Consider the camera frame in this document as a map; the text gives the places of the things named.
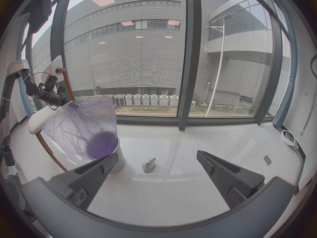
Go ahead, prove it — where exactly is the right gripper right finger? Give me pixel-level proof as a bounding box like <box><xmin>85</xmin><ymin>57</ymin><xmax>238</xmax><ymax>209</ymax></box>
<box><xmin>196</xmin><ymin>150</ymin><xmax>266</xmax><ymax>212</ymax></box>

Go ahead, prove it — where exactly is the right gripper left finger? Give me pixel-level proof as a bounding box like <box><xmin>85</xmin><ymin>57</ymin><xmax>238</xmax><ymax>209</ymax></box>
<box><xmin>49</xmin><ymin>152</ymin><xmax>119</xmax><ymax>211</ymax></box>

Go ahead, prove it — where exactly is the purple plastic bag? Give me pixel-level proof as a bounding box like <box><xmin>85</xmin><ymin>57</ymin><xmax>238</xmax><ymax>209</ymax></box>
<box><xmin>41</xmin><ymin>95</ymin><xmax>118</xmax><ymax>161</ymax></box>

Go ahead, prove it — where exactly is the white paper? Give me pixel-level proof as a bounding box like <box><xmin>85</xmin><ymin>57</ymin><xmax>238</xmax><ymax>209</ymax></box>
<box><xmin>142</xmin><ymin>156</ymin><xmax>157</xmax><ymax>174</ymax></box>

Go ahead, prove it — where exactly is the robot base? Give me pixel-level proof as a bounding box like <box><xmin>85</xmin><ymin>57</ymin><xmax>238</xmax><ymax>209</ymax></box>
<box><xmin>4</xmin><ymin>164</ymin><xmax>37</xmax><ymax>208</ymax></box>

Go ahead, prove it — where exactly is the white trash bin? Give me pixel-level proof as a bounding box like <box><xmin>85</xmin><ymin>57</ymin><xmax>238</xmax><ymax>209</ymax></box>
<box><xmin>105</xmin><ymin>136</ymin><xmax>128</xmax><ymax>173</ymax></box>

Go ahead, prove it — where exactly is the white cushioned wooden chair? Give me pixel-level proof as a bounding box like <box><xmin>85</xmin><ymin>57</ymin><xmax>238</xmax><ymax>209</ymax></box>
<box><xmin>28</xmin><ymin>56</ymin><xmax>76</xmax><ymax>172</ymax></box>

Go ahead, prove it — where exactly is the white shallow basin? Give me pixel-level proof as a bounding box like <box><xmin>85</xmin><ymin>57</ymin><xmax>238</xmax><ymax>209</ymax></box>
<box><xmin>282</xmin><ymin>130</ymin><xmax>298</xmax><ymax>149</ymax></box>

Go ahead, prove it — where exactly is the blue-green curtain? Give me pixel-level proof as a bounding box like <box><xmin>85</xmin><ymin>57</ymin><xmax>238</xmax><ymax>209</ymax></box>
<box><xmin>271</xmin><ymin>0</ymin><xmax>299</xmax><ymax>131</ymax></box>

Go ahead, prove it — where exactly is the window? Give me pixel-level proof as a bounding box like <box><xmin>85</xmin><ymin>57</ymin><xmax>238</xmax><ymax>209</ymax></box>
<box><xmin>18</xmin><ymin>0</ymin><xmax>298</xmax><ymax>131</ymax></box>

